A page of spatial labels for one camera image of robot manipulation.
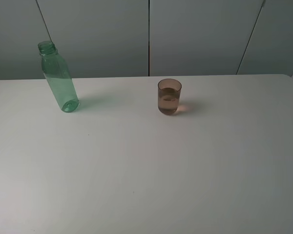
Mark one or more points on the pink translucent plastic cup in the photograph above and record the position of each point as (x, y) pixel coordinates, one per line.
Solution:
(168, 95)

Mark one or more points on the green transparent plastic bottle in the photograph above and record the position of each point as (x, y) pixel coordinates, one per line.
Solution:
(57, 74)

